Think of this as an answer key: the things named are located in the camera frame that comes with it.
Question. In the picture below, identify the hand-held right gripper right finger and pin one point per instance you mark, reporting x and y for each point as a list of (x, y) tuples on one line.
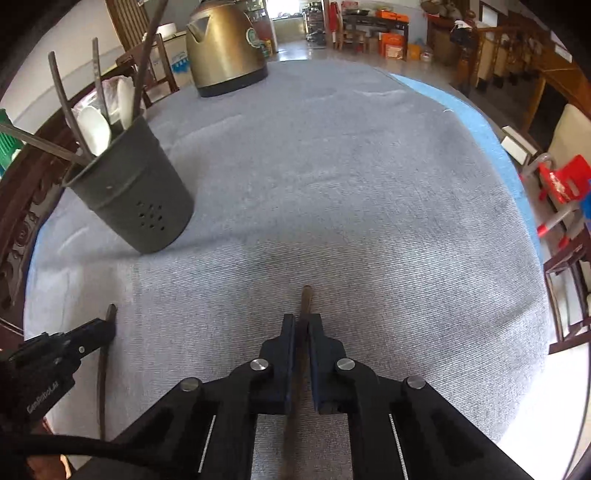
[(315, 369)]

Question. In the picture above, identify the brown wooden chair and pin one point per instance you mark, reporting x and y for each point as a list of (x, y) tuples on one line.
[(122, 14)]

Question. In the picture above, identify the gray tablecloth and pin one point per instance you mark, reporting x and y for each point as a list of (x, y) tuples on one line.
[(346, 184)]

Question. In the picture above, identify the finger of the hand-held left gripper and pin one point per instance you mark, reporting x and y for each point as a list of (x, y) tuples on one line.
[(97, 344), (90, 328)]

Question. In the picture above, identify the clear plastic bag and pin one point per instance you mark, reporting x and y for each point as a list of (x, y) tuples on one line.
[(108, 90)]

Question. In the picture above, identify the green plastic crate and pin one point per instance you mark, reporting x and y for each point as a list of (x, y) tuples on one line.
[(9, 143)]

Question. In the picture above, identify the wooden stair railing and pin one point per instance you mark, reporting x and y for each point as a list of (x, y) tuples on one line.
[(531, 55)]

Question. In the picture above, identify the blue cloth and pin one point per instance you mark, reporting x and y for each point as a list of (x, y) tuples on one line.
[(485, 124)]

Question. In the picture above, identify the white framed box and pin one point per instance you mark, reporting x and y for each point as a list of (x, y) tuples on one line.
[(518, 145)]

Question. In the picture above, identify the gray utensil holder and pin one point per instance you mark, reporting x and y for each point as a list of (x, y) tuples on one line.
[(138, 184)]

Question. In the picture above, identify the carved dark wooden chair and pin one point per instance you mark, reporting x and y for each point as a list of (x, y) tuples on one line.
[(23, 221)]

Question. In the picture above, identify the white cardboard box blue print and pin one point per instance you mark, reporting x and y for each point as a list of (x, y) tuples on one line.
[(178, 64)]

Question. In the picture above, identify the red child chair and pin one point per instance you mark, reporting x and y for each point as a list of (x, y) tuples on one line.
[(565, 182)]

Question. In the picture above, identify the gold electric kettle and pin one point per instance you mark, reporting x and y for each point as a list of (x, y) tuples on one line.
[(221, 50)]

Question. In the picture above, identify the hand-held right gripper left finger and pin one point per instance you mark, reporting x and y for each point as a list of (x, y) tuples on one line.
[(290, 369)]

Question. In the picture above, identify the dark wooden side table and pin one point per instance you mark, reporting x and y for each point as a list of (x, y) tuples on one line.
[(369, 21)]

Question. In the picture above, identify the cream chair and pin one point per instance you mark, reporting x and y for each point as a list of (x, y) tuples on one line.
[(570, 134)]

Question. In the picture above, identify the orange cardboard box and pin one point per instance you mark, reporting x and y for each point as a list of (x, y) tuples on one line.
[(393, 45)]

